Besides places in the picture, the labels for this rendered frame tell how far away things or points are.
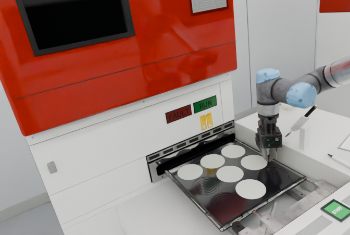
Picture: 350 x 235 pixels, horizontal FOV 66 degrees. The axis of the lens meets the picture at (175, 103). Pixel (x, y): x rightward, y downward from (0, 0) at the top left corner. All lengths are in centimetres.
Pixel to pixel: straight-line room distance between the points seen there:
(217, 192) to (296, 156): 32
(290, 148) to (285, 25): 276
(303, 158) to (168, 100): 53
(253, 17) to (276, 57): 64
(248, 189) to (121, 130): 49
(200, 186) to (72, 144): 47
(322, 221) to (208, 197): 34
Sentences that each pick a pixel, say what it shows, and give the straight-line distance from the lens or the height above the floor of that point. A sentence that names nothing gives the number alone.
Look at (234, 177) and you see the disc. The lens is 103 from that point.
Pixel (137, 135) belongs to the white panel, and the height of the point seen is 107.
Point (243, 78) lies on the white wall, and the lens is 332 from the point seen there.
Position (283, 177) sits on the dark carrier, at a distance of 104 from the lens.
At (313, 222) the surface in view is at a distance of 82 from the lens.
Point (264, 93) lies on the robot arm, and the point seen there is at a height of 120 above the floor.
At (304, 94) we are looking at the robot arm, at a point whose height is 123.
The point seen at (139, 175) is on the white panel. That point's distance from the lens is 111.
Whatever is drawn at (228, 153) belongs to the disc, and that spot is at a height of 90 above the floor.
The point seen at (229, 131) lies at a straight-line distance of 126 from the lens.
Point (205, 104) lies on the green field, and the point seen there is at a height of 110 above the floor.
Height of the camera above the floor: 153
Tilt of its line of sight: 21 degrees down
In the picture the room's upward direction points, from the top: 9 degrees counter-clockwise
